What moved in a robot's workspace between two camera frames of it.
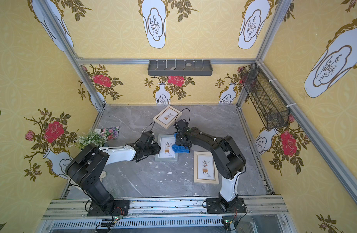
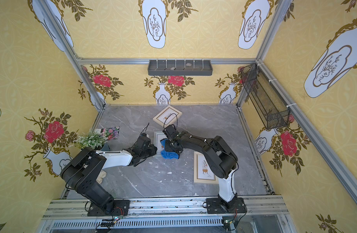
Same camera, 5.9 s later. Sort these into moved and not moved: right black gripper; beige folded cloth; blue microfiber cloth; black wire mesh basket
Moved: right black gripper; blue microfiber cloth
Not moved: black wire mesh basket; beige folded cloth
